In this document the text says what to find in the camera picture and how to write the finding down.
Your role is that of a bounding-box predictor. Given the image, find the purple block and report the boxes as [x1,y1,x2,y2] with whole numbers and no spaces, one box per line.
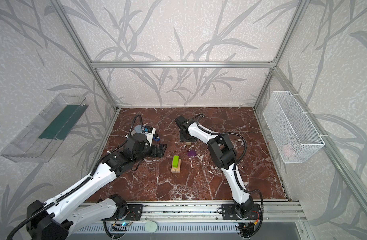
[187,150,197,158]

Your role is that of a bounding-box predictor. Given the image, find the green block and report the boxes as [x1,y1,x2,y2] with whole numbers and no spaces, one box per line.
[172,156,179,168]

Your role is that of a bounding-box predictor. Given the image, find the wood block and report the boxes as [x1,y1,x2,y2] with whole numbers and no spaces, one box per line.
[171,159,181,173]

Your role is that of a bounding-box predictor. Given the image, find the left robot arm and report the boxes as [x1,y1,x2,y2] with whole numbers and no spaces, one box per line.
[25,133,167,240]

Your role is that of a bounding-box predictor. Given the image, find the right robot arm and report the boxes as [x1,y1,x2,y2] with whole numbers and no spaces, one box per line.
[175,115,254,218]

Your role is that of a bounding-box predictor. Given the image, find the light blue oval case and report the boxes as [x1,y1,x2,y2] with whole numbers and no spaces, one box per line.
[134,125,144,134]

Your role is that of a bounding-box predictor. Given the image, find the pale green round disc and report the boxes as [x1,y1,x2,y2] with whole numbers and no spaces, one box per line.
[144,221,158,233]

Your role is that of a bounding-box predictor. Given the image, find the pink object in basket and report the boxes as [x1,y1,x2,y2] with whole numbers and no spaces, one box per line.
[283,145,296,159]

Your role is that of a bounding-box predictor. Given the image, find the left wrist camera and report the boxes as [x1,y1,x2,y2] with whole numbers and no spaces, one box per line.
[143,126,156,145]

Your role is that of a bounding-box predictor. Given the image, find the left black cable conduit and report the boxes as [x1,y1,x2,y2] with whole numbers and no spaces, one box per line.
[6,113,145,240]

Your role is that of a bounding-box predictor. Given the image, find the black cable conduit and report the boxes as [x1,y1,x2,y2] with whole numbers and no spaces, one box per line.
[6,113,145,240]
[193,113,265,238]

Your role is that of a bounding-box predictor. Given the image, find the right black cable conduit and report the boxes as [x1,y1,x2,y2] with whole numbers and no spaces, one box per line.
[193,113,265,238]

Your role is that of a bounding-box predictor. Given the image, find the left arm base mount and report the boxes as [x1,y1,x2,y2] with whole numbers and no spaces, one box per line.
[111,204,143,221]

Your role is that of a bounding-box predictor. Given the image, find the clear plastic wall tray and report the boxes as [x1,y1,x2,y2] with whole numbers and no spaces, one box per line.
[0,94,89,163]

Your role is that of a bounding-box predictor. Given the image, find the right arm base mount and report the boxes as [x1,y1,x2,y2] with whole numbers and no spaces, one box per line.
[217,204,262,221]

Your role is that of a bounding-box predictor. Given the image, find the white wire mesh basket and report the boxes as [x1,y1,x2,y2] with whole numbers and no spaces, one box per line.
[263,91,325,164]

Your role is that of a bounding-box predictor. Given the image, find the aluminium front rail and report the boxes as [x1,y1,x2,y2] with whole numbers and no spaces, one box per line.
[128,200,307,223]

